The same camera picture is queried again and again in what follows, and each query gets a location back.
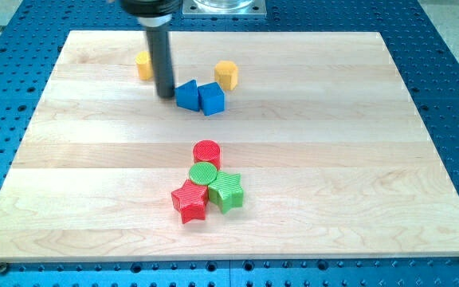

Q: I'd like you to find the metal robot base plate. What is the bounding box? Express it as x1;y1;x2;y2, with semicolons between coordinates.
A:
182;0;267;18

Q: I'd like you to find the green cylinder block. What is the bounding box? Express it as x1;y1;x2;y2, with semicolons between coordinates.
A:
188;162;218;186

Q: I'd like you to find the blue triangle block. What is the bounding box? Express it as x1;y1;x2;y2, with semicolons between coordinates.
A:
175;80;200;112

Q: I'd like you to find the yellow hexagon block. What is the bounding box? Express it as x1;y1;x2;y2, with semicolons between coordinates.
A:
214;61;238;91

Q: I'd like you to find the green star block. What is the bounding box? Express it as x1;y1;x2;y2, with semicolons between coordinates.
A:
208;171;244;214

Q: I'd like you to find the red star block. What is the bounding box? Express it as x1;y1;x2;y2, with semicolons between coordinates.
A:
171;179;209;224

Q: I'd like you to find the wooden board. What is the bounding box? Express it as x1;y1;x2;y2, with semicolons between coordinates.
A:
0;30;459;262

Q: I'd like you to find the red cylinder block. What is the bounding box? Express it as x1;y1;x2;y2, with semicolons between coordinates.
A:
192;140;221;170

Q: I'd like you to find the blue cube block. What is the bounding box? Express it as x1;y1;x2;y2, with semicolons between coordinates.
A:
198;82;226;116

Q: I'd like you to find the blue perforated table plate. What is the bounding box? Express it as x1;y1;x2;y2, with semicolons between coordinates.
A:
0;1;459;286

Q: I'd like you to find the yellow block behind tool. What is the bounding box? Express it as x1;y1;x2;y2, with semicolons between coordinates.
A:
135;51;153;81

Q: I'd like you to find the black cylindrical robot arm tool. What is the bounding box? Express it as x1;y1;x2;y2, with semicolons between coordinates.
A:
119;0;183;100

